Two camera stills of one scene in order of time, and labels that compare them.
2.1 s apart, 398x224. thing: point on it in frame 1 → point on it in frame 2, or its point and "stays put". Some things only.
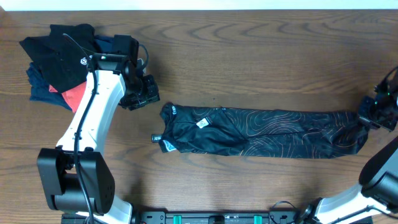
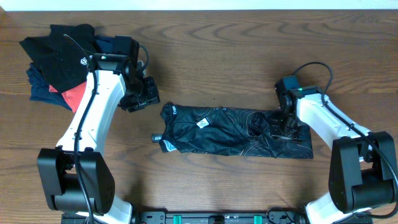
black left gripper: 153,94 stays put
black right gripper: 364,114 → 275,130
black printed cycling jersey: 261,133 stays put
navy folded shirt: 40,86 stays put
